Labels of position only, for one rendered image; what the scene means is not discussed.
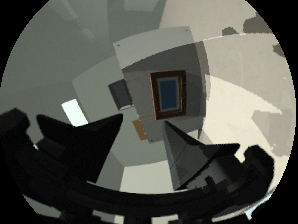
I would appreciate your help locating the brown rectangular picture frame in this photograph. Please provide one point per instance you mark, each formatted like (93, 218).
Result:
(169, 94)

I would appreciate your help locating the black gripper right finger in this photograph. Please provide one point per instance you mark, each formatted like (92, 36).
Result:
(187, 157)

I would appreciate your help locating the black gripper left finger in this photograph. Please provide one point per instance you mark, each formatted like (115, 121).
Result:
(89, 143)

